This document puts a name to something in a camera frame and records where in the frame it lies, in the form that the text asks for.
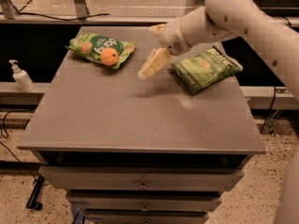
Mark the green rice chip bag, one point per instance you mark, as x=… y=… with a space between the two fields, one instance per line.
x=90 y=45

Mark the dark green chip bag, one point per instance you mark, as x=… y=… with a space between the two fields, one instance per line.
x=206 y=68

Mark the grey drawer cabinet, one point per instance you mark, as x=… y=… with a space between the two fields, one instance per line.
x=133 y=151

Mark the white pump bottle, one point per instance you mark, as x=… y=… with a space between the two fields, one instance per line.
x=21 y=77

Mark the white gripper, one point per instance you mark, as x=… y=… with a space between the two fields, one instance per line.
x=170 y=39

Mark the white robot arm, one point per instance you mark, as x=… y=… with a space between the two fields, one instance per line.
x=275 y=43

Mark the black floor bracket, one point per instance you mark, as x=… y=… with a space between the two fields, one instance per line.
x=33 y=203

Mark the orange fruit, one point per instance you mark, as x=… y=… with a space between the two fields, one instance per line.
x=109 y=56

